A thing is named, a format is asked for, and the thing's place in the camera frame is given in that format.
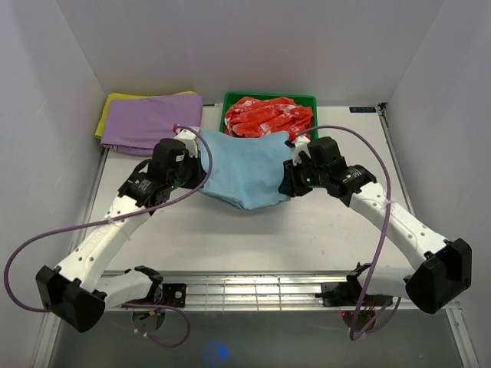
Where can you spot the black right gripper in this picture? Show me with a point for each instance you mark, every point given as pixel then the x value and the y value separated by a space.
pixel 290 185

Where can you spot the aluminium table edge rail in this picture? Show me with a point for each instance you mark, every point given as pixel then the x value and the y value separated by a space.
pixel 204 292

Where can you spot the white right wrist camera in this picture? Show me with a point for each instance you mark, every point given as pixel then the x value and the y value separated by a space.
pixel 299 149

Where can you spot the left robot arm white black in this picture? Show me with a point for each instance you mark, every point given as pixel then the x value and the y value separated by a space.
pixel 135 203

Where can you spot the dark label on table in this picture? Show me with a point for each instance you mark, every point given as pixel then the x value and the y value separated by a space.
pixel 362 109

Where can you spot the folded purple trousers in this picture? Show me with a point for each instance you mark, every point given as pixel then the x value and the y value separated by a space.
pixel 135 124

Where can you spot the folded yellow trousers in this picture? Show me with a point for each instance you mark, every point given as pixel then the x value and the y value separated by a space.
pixel 157 112

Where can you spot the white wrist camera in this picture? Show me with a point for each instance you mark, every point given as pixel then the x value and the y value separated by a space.
pixel 189 140
pixel 299 149

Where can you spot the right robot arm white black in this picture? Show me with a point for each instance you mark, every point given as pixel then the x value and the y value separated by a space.
pixel 440 269

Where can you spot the red white patterned trousers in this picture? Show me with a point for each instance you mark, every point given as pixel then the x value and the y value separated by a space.
pixel 251 117

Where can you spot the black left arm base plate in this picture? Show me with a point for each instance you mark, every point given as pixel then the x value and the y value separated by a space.
pixel 167 294

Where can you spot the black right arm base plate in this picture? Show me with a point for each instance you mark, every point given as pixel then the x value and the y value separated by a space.
pixel 347 293

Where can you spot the green plastic bin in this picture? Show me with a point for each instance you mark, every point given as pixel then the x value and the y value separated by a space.
pixel 306 100

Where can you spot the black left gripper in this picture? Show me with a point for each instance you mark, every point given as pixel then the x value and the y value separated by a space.
pixel 199 173

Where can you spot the light blue trousers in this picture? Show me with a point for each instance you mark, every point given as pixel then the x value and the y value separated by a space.
pixel 245 172

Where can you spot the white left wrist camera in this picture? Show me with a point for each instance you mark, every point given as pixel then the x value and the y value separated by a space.
pixel 189 140

